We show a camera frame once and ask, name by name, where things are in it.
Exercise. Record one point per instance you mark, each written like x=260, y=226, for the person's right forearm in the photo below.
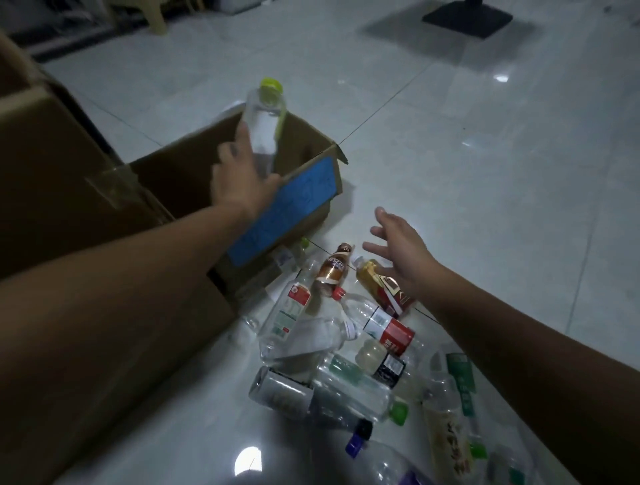
x=530, y=379

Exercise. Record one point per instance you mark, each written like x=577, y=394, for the brown cardboard box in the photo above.
x=50, y=175

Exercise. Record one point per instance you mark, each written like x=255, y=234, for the person's left hand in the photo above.
x=237, y=185

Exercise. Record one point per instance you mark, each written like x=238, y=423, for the beige plastic chair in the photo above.
x=150, y=12

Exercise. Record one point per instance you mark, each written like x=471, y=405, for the pile of empty plastic bottles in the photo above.
x=390, y=335

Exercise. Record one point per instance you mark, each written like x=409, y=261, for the person's left thumb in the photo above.
x=270, y=186

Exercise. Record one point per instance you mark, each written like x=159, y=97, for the black table base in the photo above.
x=467, y=17

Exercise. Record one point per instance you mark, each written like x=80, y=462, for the person's right hand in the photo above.
x=407, y=255

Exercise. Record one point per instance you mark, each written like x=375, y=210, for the person's right thumb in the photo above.
x=379, y=250

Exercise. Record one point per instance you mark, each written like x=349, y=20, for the person's left forearm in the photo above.
x=110, y=300

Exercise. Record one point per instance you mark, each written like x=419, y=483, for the clear bottle with green cap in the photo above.
x=265, y=125

